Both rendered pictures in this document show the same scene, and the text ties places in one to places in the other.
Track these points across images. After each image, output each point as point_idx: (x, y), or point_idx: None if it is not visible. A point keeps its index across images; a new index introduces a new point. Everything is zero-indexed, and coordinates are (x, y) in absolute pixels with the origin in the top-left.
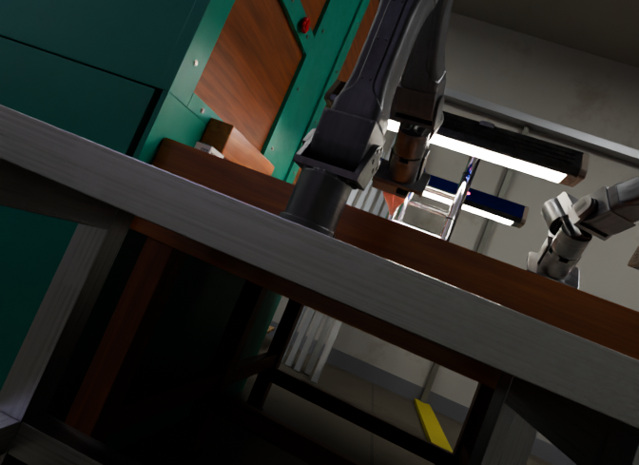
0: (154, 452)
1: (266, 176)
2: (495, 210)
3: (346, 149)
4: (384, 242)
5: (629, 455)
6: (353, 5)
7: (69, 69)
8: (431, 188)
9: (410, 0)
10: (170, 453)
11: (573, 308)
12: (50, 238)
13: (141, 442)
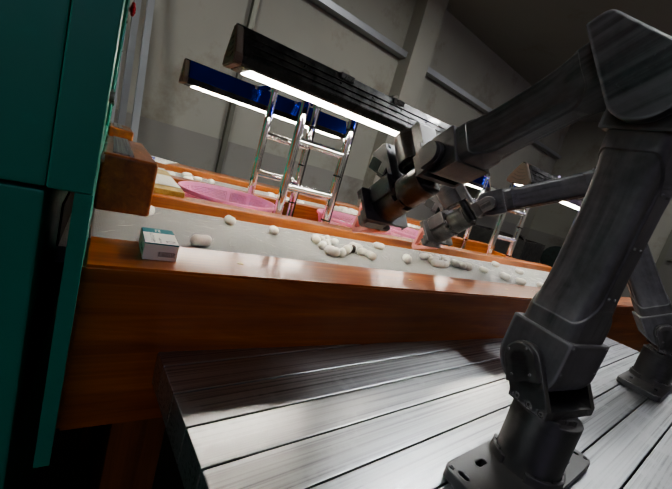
0: (66, 482)
1: (296, 283)
2: (328, 129)
3: (580, 382)
4: (416, 312)
5: None
6: None
7: None
8: (322, 148)
9: (670, 196)
10: (82, 467)
11: (513, 310)
12: None
13: (40, 485)
